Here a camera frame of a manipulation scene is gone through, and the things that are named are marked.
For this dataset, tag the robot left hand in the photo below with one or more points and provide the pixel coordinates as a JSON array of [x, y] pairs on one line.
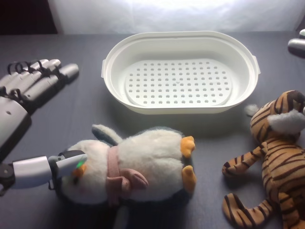
[[14, 114]]

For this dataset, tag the plush tiger toy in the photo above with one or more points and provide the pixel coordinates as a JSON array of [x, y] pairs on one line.
[[278, 155]]

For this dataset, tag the dark backdrop panel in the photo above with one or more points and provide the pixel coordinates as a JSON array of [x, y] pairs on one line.
[[26, 16]]

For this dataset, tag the plush penguin with pink scarf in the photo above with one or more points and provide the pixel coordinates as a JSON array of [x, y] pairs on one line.
[[147, 162]]

